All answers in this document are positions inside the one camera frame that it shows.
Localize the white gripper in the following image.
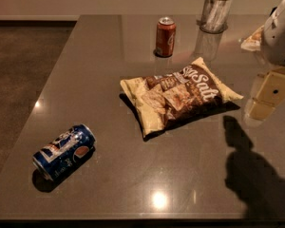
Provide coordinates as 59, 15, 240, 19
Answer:
246, 0, 285, 122

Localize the blue pepsi can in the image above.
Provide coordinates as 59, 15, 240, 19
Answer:
32, 124, 96, 181

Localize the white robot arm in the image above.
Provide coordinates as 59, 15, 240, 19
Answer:
241, 0, 285, 121

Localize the orange soda can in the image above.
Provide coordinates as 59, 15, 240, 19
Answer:
155, 16, 176, 57

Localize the small snack packet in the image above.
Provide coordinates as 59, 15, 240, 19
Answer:
240, 26, 264, 51

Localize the metal mesh utensil cup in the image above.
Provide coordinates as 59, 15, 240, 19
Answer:
199, 0, 233, 34

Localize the sea salt chips bag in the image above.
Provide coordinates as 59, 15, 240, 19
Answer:
120, 57, 243, 137

